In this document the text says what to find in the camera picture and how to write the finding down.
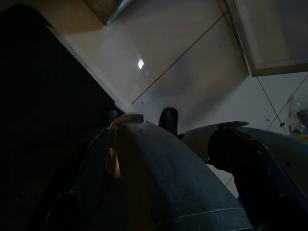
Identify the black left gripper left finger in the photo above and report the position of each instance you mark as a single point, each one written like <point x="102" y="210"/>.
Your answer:
<point x="79" y="207"/>

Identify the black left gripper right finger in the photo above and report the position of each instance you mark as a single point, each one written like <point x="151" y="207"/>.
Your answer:
<point x="269" y="199"/>

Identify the clear plastic bag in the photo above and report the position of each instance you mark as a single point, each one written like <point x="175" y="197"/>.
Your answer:
<point x="298" y="113"/>

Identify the grey robot right leg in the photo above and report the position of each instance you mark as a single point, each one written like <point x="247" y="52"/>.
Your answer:
<point x="197" y="142"/>

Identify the black robot left foot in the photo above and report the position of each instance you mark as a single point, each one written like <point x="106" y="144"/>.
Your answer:
<point x="169" y="120"/>

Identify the dark cabinet front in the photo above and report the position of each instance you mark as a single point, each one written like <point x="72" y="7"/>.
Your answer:
<point x="36" y="84"/>

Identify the beige wooden board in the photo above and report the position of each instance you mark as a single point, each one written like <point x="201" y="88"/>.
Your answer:
<point x="72" y="14"/>

